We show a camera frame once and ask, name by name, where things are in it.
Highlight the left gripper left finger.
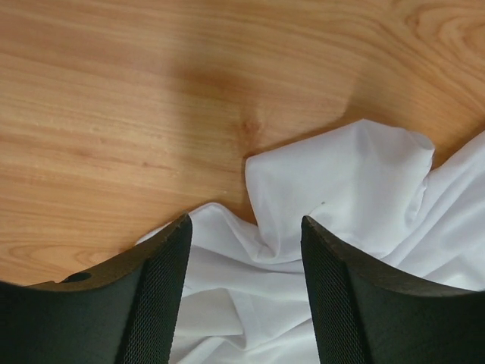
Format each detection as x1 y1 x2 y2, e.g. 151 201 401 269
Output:
1 215 192 363

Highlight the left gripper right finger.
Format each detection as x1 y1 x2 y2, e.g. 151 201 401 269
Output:
301 216 484 363

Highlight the white t-shirt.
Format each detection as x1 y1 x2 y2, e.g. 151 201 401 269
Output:
134 119 485 364

